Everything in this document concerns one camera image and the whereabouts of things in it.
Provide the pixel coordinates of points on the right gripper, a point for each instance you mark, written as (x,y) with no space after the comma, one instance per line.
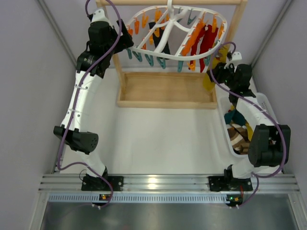
(216,72)

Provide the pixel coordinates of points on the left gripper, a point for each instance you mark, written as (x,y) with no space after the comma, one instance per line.
(125,35)

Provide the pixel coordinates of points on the yellow sock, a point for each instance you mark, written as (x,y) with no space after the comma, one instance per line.
(220,57)
(249,130)

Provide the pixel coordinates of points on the white oval clip hanger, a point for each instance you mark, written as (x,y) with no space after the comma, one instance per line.
(167,17)

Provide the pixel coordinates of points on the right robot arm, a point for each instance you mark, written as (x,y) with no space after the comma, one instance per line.
(270,142)

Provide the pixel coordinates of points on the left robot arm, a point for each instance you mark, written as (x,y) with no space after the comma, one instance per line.
(73,131)

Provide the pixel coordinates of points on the wooden hanger stand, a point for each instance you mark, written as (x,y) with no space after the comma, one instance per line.
(170,83)

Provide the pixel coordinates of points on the white plastic basket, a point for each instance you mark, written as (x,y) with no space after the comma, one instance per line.
(224,105)

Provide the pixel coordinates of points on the teal sock in basket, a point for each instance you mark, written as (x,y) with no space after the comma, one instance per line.
(234,116)

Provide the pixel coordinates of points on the yellow sock in basket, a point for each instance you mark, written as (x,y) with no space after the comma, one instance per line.
(249,130)

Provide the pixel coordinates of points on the red sock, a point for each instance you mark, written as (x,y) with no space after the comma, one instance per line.
(208,38)

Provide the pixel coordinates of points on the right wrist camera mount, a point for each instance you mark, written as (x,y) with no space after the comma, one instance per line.
(235,59)

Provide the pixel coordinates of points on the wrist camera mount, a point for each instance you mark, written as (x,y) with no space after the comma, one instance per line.
(99,15)
(235,59)

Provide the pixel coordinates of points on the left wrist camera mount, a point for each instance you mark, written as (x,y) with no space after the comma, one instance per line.
(99,15)

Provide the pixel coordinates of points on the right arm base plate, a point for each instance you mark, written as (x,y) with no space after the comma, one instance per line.
(221,183)

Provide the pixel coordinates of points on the aluminium rail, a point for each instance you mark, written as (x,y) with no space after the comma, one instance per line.
(282,183)

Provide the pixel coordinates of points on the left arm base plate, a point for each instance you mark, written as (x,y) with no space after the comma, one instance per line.
(117,183)

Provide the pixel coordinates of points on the grey slotted cable duct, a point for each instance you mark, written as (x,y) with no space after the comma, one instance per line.
(144,198)

